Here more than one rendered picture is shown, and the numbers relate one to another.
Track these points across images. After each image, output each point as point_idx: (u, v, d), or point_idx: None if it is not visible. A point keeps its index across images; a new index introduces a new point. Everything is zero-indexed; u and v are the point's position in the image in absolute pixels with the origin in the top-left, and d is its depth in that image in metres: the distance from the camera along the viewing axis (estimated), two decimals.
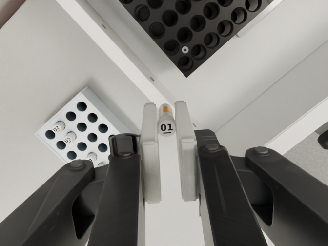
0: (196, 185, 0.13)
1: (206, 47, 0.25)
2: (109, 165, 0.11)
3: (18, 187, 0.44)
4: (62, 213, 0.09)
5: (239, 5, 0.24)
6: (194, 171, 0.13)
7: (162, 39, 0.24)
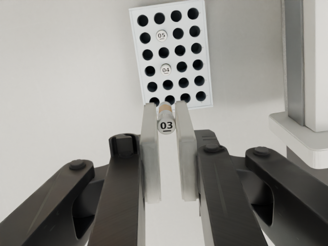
0: (196, 185, 0.13)
1: None
2: (109, 165, 0.11)
3: (57, 56, 0.38)
4: (62, 213, 0.09)
5: None
6: (194, 171, 0.13)
7: None
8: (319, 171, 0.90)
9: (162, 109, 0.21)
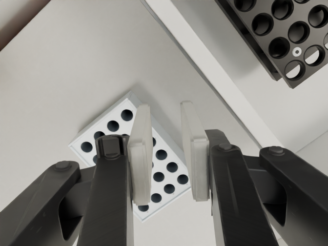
0: (208, 185, 0.13)
1: (326, 49, 0.18)
2: (96, 167, 0.11)
3: None
4: (49, 215, 0.09)
5: None
6: (206, 171, 0.13)
7: (268, 36, 0.18)
8: None
9: None
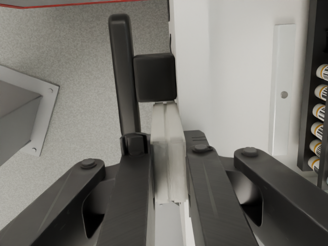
0: (186, 186, 0.13)
1: None
2: (120, 164, 0.11)
3: None
4: (72, 212, 0.09)
5: None
6: (183, 172, 0.13)
7: None
8: None
9: None
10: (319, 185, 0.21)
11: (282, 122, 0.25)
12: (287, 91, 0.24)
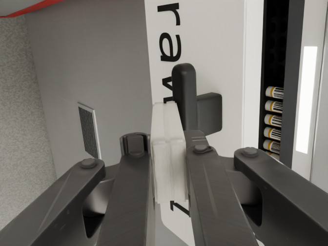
0: (186, 186, 0.13)
1: None
2: (120, 164, 0.11)
3: None
4: (72, 212, 0.09)
5: None
6: (183, 172, 0.13)
7: None
8: None
9: None
10: None
11: None
12: None
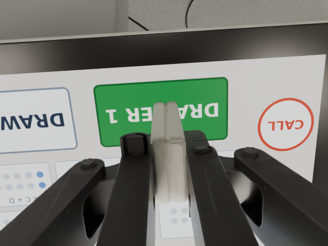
0: (186, 186, 0.13)
1: None
2: (120, 164, 0.11)
3: None
4: (72, 212, 0.09)
5: None
6: (183, 172, 0.13)
7: None
8: None
9: None
10: None
11: None
12: None
